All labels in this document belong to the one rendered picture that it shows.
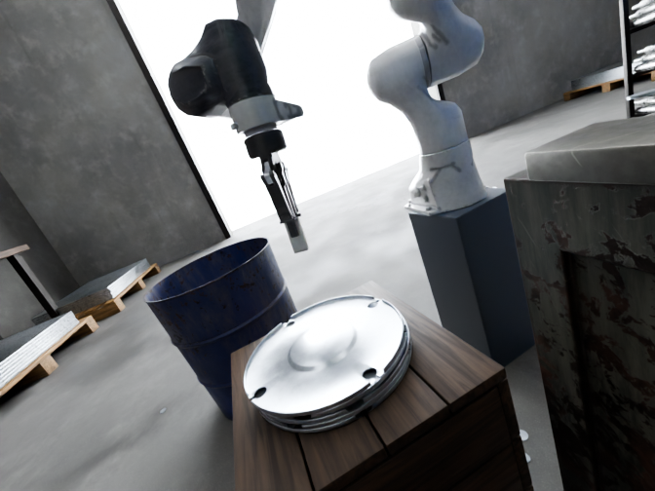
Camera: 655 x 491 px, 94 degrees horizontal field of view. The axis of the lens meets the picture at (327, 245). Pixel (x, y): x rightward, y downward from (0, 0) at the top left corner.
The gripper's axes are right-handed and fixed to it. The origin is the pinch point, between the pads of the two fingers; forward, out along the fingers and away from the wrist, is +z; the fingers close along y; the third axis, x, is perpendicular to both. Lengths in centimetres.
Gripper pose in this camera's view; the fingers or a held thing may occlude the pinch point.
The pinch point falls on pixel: (296, 235)
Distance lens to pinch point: 62.8
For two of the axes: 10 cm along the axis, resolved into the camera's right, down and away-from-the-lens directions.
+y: -0.8, 3.1, -9.5
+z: 2.9, 9.2, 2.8
